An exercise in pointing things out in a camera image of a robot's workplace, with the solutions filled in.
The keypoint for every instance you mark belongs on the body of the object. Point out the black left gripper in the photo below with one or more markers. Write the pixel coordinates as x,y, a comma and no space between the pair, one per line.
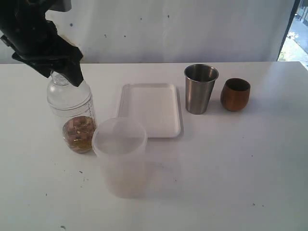
35,41

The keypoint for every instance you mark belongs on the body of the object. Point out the clear domed shaker lid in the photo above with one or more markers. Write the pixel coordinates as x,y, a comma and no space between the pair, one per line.
62,95

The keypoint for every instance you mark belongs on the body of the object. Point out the clear plastic shaker cup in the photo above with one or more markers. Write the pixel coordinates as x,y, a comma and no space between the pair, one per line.
62,116

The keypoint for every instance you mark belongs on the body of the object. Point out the stainless steel cup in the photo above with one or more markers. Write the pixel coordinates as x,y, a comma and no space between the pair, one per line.
199,83

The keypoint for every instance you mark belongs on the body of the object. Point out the brown wooden cup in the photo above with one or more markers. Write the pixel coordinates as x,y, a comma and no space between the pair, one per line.
235,94

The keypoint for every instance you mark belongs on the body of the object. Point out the translucent plastic tub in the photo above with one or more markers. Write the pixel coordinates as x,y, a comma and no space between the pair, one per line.
120,144

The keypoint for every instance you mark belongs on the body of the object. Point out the white rectangular tray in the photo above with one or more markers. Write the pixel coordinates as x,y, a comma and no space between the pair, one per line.
154,105

